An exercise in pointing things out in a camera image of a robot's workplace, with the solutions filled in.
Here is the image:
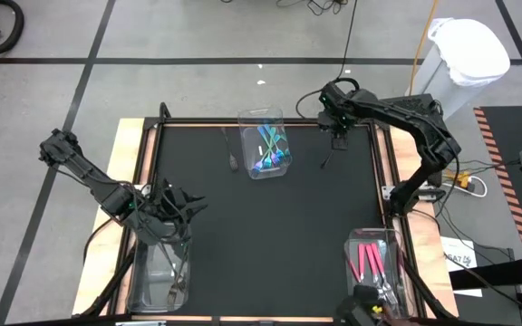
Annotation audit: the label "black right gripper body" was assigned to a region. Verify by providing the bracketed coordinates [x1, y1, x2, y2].
[318, 108, 357, 137]

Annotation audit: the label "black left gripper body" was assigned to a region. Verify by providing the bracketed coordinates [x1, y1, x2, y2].
[150, 179, 189, 232]

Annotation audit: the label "iridescent rainbow metal fork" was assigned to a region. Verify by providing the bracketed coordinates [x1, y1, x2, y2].
[256, 125, 288, 163]
[263, 123, 278, 169]
[251, 132, 288, 176]

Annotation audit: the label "pink-handled silver fork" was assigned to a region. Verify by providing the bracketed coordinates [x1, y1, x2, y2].
[358, 243, 367, 284]
[364, 244, 392, 304]
[345, 257, 363, 284]
[372, 243, 401, 308]

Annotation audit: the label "light wooden table board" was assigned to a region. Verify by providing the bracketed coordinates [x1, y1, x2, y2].
[376, 118, 459, 318]
[71, 118, 158, 317]

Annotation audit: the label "clear plastic bin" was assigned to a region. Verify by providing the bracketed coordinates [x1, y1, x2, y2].
[237, 106, 294, 181]
[343, 227, 407, 318]
[126, 218, 193, 314]

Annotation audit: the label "grey trash can white bag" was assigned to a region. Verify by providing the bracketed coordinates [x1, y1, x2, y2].
[411, 16, 512, 120]

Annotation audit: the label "white paper sheet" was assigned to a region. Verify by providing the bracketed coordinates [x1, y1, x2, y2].
[440, 235, 485, 299]

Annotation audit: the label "black mat orange hazard stripes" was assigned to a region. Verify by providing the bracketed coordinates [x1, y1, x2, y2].
[472, 105, 522, 258]

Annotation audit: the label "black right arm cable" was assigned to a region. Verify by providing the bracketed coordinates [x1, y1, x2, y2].
[295, 88, 325, 120]

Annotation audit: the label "black hanging cable with coil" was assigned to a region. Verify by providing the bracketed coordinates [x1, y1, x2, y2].
[328, 0, 362, 91]

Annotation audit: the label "yellow hanging cable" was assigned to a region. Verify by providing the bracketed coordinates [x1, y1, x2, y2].
[407, 0, 440, 97]

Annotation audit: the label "white coiled cable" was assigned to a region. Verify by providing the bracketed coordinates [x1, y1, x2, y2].
[467, 175, 488, 199]

